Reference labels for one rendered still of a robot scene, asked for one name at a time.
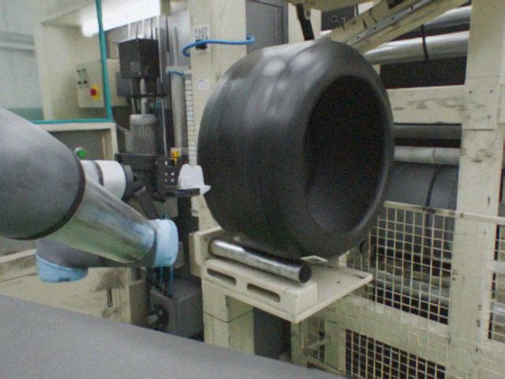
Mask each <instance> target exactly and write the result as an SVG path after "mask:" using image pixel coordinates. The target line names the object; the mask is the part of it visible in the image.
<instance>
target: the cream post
mask: <svg viewBox="0 0 505 379"><path fill-rule="evenodd" d="M187 5H188V21H189V38H190V44H191V43H193V27H194V26H198V25H202V24H209V33H210V39H224V40H246V27H245V0H187ZM190 55H191V72H192V90H193V122H194V140H195V153H196V144H198V136H197V135H199V130H197V126H200V122H201V119H202V115H203V113H204V108H205V105H206V102H207V101H208V97H209V96H210V94H211V91H212V90H213V88H214V86H215V84H216V82H217V81H218V80H219V79H220V78H221V76H222V75H223V74H224V73H225V71H226V70H227V69H228V68H229V67H230V66H232V65H233V64H234V63H235V62H237V61H238V60H240V59H241V58H244V57H245V56H246V45H219V44H210V51H204V52H198V53H194V47H192V48H190ZM201 79H208V80H209V89H205V90H198V80H201ZM196 166H197V163H196ZM198 207H199V218H200V232H201V231H206V230H209V229H212V228H215V227H220V226H219V225H218V224H217V222H216V221H215V219H214V218H213V216H212V215H211V213H210V211H209V209H208V207H207V205H206V202H205V200H204V195H203V194H201V195H198ZM201 274H202V291H203V308H204V342H205V343H209V344H213V345H216V346H220V347H226V348H229V349H233V350H236V351H244V352H247V353H250V354H254V350H253V306H252V305H250V304H248V303H246V302H243V301H241V300H238V299H236V298H232V297H230V296H228V295H225V294H224V293H222V292H220V291H217V290H214V289H212V288H210V287H207V286H204V274H203V266H201Z"/></svg>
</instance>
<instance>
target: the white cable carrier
mask: <svg viewBox="0 0 505 379"><path fill-rule="evenodd" d="M185 74H191V70H190V69H187V70H186V71H185ZM186 80H190V81H185V84H190V85H186V86H185V89H187V92H186V93H185V94H186V95H187V96H186V100H191V101H186V105H192V106H187V108H186V110H187V115H192V116H187V120H192V121H187V125H188V130H192V131H188V135H192V136H188V140H192V141H189V145H193V146H189V150H193V151H189V154H190V155H191V156H189V159H190V161H189V164H191V165H190V167H191V169H193V167H195V166H196V153H195V140H194V122H193V90H192V78H191V77H190V78H186ZM190 90H191V91H190ZM192 155H194V156H192ZM193 159H194V160H193ZM194 165H195V166H194ZM191 202H193V203H192V209H196V210H199V207H198V196H192V198H191Z"/></svg>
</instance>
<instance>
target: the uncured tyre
mask: <svg viewBox="0 0 505 379"><path fill-rule="evenodd" d="M394 126H395V122H393V116H392V110H391V104H390V101H389V98H388V94H387V91H386V88H385V87H384V84H383V82H382V80H381V78H380V75H379V74H378V73H377V72H376V70H375V69H374V68H372V66H371V65H370V64H369V63H368V61H367V60H366V59H365V57H364V56H363V55H362V54H361V53H360V52H359V51H357V50H355V49H353V48H352V47H350V45H349V44H346V43H343V42H338V41H334V40H329V39H313V40H308V41H301V43H292V44H285V45H280V46H274V47H265V48H261V49H259V50H256V51H252V52H250V53H249V54H247V55H246V56H245V57H244V58H241V59H240V60H238V61H237V62H235V63H234V64H233V65H232V66H230V67H229V68H228V69H227V70H226V71H225V73H224V74H223V75H222V76H221V78H220V79H219V80H218V81H217V82H216V84H215V86H214V88H213V90H212V91H211V94H210V96H209V97H208V101H207V102H206V105H205V108H204V113H203V115H202V119H201V122H200V130H199V135H197V136H198V144H196V163H197V166H200V167H201V169H202V173H203V178H204V185H205V186H210V189H209V190H208V191H207V192H205V193H203V195H204V200H205V202H206V205H207V207H208V209H209V211H210V213H211V215H212V216H213V218H214V219H215V221H216V222H217V224H218V225H219V226H220V227H221V228H222V229H223V230H224V231H225V232H226V233H227V234H228V235H229V236H230V237H232V238H233V239H234V240H236V241H237V242H239V243H240V244H242V245H243V246H246V247H248V248H250V249H253V250H258V251H261V252H264V253H269V254H272V255H275V256H279V257H283V259H287V260H289V261H295V262H298V263H302V264H312V263H309V262H307V261H303V260H301V258H305V257H309V256H314V255H315V256H317V257H319V258H321V259H323V260H325V261H327V262H330V261H333V260H336V259H338V258H339V257H341V256H342V255H343V254H344V253H345V252H346V251H349V250H350V249H352V248H353V247H354V246H356V245H357V244H358V243H359V242H360V241H361V240H362V239H363V238H364V236H366V235H367V234H368V232H369V231H370V229H371V228H372V226H373V224H374V223H375V222H376V219H377V216H378V215H379V213H380V210H382V207H383V204H384V202H385V199H386V196H387V192H388V189H389V185H390V182H391V174H392V169H393V162H394V153H395V132H394ZM302 147H303V156H302V161H301V155H302Z"/></svg>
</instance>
